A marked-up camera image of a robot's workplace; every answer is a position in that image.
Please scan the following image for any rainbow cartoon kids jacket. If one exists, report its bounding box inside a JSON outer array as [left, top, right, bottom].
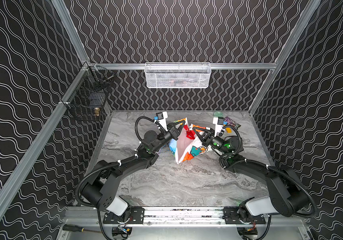
[[168, 118, 212, 164]]

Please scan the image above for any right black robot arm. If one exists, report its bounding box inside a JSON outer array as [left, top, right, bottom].
[[192, 125, 318, 222]]

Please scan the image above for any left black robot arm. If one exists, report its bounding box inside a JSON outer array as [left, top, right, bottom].
[[75, 116, 187, 216]]

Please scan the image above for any purple M&M's candy packet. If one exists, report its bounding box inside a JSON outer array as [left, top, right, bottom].
[[224, 117, 241, 130]]

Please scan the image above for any green round plastic lid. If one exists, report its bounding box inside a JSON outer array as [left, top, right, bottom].
[[214, 112, 224, 118]]

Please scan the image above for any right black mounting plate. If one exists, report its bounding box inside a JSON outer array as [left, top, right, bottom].
[[223, 207, 266, 225]]

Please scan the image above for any black mounting plate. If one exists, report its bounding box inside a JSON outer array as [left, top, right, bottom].
[[102, 207, 145, 225], [223, 207, 266, 225]]

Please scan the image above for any brass knob in basket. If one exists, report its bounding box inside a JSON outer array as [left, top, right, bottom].
[[94, 108, 100, 117]]

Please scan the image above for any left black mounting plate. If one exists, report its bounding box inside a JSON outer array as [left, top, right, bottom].
[[102, 207, 145, 225]]

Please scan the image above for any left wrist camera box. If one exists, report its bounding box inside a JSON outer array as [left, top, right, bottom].
[[154, 112, 168, 131]]

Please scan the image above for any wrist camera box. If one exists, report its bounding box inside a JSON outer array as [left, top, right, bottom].
[[154, 112, 168, 131], [213, 117, 224, 136]]

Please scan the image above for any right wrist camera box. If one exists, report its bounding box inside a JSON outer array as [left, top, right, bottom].
[[213, 117, 224, 136]]

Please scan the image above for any white wire mesh basket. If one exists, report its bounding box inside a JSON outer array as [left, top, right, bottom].
[[144, 62, 212, 89]]

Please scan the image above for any black wire wall basket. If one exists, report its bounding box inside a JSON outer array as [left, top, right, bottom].
[[65, 66, 115, 122]]

